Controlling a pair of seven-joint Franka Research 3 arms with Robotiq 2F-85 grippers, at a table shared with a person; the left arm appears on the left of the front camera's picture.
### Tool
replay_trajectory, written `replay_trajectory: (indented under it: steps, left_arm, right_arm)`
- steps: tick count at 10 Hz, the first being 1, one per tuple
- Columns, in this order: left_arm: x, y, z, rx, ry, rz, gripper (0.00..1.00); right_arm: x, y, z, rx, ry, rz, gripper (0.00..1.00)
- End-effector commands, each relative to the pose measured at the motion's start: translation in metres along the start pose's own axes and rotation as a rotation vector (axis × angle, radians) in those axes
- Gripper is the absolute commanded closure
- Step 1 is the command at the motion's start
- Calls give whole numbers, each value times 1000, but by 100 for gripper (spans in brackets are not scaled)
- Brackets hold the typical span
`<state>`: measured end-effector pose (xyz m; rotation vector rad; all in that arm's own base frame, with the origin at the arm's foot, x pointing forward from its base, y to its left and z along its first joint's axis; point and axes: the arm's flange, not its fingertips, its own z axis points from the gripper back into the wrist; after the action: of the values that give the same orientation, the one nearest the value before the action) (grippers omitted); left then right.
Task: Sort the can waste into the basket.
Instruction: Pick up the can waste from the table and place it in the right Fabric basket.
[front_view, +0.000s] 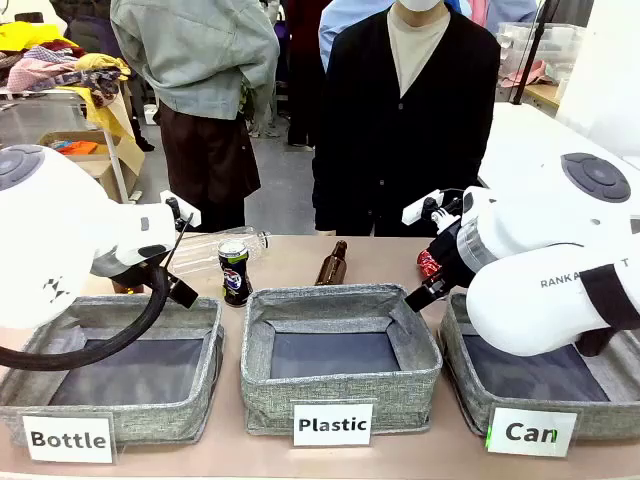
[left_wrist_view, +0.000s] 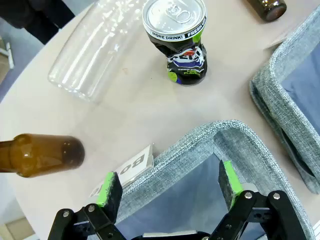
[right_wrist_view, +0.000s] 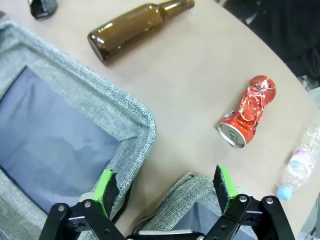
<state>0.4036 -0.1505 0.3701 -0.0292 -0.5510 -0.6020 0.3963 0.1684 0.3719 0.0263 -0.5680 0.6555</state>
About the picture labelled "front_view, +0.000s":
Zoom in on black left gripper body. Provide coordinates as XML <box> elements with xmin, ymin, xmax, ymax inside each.
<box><xmin>90</xmin><ymin>246</ymin><xmax>174</xmax><ymax>291</ymax></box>

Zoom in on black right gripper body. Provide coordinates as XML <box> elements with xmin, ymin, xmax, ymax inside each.
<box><xmin>422</xmin><ymin>219</ymin><xmax>477</xmax><ymax>297</ymax></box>

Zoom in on crushed red can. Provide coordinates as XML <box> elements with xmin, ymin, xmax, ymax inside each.
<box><xmin>416</xmin><ymin>249</ymin><xmax>443</xmax><ymax>279</ymax></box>

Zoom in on crushed dark Pepsi can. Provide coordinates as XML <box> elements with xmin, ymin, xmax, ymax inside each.
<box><xmin>217</xmin><ymin>239</ymin><xmax>253</xmax><ymax>308</ymax></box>

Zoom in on clear plastic bottle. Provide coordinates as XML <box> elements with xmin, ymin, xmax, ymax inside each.
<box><xmin>167</xmin><ymin>225</ymin><xmax>273</xmax><ymax>277</ymax></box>

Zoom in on grey fabric basket can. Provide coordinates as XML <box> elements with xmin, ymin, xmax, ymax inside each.
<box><xmin>438</xmin><ymin>292</ymin><xmax>640</xmax><ymax>442</ymax></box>

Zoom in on grey fabric basket plastic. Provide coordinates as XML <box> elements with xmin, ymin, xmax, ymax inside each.
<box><xmin>240</xmin><ymin>283</ymin><xmax>444</xmax><ymax>436</ymax></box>

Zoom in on grey fabric basket bottle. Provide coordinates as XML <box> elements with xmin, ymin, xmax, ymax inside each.
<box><xmin>0</xmin><ymin>294</ymin><xmax>225</xmax><ymax>447</ymax></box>

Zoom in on white label reading Can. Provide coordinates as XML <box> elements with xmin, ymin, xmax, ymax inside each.
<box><xmin>485</xmin><ymin>406</ymin><xmax>578</xmax><ymax>458</ymax></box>

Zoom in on open cardboard box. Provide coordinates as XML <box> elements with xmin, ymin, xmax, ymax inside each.
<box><xmin>38</xmin><ymin>129</ymin><xmax>146</xmax><ymax>204</ymax></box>

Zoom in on orange cloth in box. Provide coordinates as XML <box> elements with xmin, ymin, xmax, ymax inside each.
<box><xmin>57</xmin><ymin>140</ymin><xmax>100</xmax><ymax>156</ymax></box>

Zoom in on person in black cardigan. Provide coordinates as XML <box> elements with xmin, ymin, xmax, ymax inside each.
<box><xmin>312</xmin><ymin>0</ymin><xmax>503</xmax><ymax>238</ymax></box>

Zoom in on yellow hanging cloth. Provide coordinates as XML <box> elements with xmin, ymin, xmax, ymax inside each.
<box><xmin>69</xmin><ymin>85</ymin><xmax>146</xmax><ymax>176</ymax></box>

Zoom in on white background table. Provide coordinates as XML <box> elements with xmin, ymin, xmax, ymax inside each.
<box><xmin>477</xmin><ymin>102</ymin><xmax>640</xmax><ymax>199</ymax></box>

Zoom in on white label reading Plastic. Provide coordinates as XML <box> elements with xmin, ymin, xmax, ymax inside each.
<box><xmin>292</xmin><ymin>403</ymin><xmax>374</xmax><ymax>448</ymax></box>

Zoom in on white label reading Bottle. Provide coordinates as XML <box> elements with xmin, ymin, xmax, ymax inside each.
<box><xmin>21</xmin><ymin>414</ymin><xmax>114</xmax><ymax>464</ymax></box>

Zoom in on pink cloth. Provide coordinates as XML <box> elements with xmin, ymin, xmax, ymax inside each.
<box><xmin>499</xmin><ymin>59</ymin><xmax>557</xmax><ymax>89</ymax></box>

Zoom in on person in green jacket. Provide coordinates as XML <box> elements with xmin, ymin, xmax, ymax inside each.
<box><xmin>109</xmin><ymin>0</ymin><xmax>281</xmax><ymax>234</ymax></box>

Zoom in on black slanted pole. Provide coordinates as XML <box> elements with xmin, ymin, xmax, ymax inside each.
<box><xmin>512</xmin><ymin>0</ymin><xmax>552</xmax><ymax>106</ymax></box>

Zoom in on pile of colourful clothes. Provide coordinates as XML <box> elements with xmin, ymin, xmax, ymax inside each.
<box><xmin>0</xmin><ymin>20</ymin><xmax>132</xmax><ymax>109</ymax></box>

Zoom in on clear plastic storage boxes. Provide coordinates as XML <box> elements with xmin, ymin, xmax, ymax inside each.
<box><xmin>497</xmin><ymin>22</ymin><xmax>587</xmax><ymax>77</ymax></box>

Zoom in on person in blue shirt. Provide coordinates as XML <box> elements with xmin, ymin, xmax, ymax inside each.
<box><xmin>318</xmin><ymin>0</ymin><xmax>394</xmax><ymax>59</ymax></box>

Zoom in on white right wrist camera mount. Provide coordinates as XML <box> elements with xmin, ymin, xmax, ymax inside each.
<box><xmin>401</xmin><ymin>188</ymin><xmax>464</xmax><ymax>235</ymax></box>

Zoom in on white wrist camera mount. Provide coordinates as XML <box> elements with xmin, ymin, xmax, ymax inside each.
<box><xmin>401</xmin><ymin>188</ymin><xmax>464</xmax><ymax>235</ymax></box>
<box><xmin>158</xmin><ymin>189</ymin><xmax>203</xmax><ymax>232</ymax></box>

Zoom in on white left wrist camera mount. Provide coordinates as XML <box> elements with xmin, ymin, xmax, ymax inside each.
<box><xmin>158</xmin><ymin>189</ymin><xmax>203</xmax><ymax>232</ymax></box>

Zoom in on white clothes table frame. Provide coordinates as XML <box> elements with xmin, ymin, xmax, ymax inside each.
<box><xmin>0</xmin><ymin>84</ymin><xmax>144</xmax><ymax>205</ymax></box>

